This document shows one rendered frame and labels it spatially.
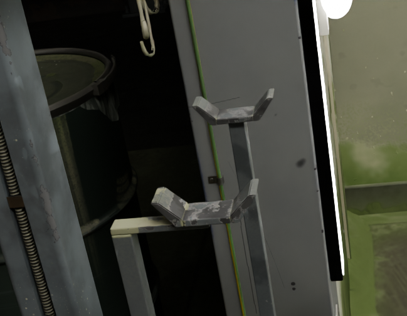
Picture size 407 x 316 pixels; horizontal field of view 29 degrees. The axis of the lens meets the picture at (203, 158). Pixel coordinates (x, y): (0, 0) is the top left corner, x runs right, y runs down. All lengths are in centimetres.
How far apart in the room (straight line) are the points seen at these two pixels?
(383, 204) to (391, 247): 20
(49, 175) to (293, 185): 58
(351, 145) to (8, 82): 209
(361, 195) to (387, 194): 9
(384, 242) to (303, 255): 131
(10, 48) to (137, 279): 21
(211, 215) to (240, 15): 58
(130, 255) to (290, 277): 70
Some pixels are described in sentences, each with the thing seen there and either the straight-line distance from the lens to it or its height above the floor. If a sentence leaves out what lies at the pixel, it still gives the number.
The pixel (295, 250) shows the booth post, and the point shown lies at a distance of 127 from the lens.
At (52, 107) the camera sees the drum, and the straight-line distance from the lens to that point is 163.
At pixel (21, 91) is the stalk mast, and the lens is 67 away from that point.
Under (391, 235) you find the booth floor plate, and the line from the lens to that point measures 261.
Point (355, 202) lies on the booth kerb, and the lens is 268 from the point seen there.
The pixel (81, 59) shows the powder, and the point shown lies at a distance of 199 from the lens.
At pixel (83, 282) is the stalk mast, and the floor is 98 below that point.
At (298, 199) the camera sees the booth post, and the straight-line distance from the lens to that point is 122.
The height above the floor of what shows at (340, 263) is 68.
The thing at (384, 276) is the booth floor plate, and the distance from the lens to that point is 241.
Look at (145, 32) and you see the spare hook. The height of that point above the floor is 110.
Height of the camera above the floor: 137
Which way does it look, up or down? 23 degrees down
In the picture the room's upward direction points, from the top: 10 degrees counter-clockwise
